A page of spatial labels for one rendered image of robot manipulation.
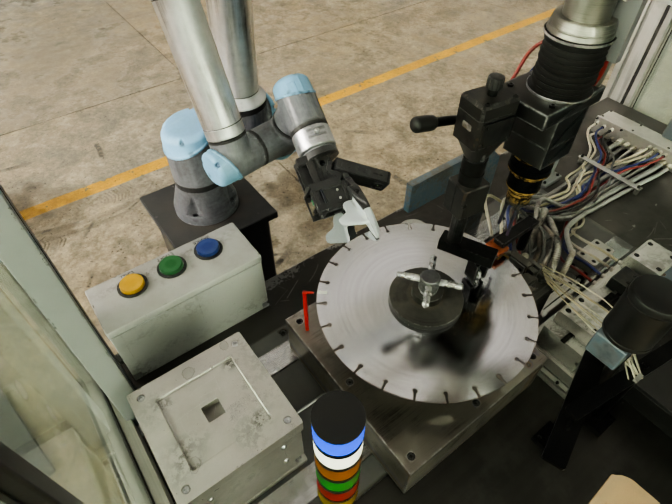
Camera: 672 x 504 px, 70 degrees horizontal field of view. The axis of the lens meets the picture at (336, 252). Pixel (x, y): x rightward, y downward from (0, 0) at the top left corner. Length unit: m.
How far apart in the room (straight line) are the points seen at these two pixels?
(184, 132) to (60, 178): 1.79
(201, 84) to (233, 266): 0.32
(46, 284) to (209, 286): 0.32
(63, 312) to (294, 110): 0.52
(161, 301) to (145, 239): 1.46
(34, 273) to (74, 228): 1.88
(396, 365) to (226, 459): 0.25
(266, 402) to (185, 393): 0.12
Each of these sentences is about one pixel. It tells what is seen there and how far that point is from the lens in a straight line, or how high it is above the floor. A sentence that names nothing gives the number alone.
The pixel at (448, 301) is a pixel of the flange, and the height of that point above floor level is 0.96.
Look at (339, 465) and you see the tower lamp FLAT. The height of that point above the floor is 1.11.
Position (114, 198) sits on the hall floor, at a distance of 2.56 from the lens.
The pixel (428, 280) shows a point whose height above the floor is 1.00.
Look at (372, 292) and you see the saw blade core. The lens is 0.74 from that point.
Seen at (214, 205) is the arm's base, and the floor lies 0.79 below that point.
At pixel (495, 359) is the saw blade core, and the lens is 0.71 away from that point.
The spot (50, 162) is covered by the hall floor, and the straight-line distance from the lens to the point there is 2.95.
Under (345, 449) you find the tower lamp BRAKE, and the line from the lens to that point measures 0.42.
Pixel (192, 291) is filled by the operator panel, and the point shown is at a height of 0.90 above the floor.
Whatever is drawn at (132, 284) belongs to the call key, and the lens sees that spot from 0.87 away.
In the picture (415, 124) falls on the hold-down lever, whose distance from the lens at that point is 0.60.
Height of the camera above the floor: 1.54
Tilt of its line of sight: 48 degrees down
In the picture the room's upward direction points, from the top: straight up
